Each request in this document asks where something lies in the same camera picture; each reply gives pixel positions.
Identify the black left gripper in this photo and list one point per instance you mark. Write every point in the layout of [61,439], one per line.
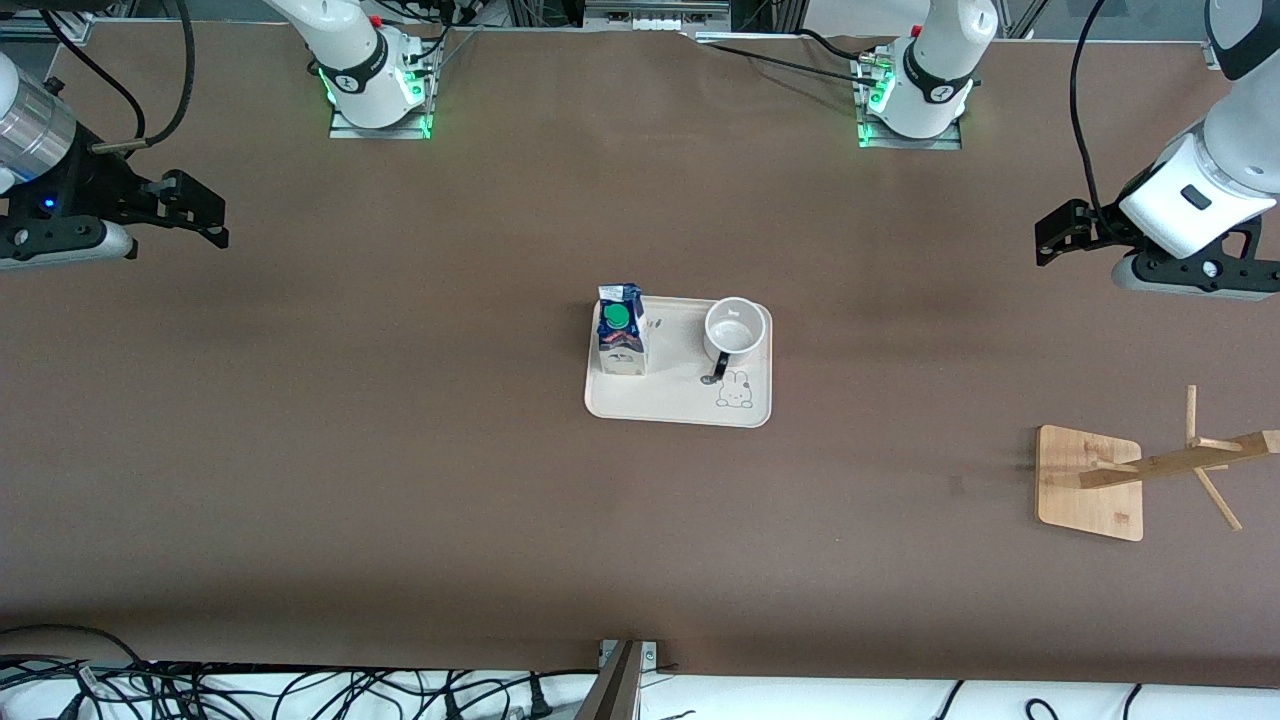
[1097,227]

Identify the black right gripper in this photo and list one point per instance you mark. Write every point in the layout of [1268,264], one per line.
[92,186]

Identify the blue white milk carton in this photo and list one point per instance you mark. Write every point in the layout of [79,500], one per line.
[622,345]

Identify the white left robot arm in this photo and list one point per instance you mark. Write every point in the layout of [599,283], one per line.
[940,60]

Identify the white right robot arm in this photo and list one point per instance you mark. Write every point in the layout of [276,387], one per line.
[350,50]

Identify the wooden cup rack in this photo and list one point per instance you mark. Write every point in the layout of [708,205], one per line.
[1085,490]

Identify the cream tray with bear print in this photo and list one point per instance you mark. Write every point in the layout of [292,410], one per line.
[670,395]

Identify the grey metal box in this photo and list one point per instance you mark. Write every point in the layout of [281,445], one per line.
[655,18]

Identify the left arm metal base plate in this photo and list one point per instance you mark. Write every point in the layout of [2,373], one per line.
[930,143]

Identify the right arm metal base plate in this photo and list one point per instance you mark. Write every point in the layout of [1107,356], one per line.
[345,132]

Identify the aluminium frame profile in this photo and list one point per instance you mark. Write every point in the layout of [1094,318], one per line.
[1212,55]
[50,30]

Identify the metal frame beam with bracket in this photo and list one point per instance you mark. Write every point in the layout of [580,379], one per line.
[615,690]

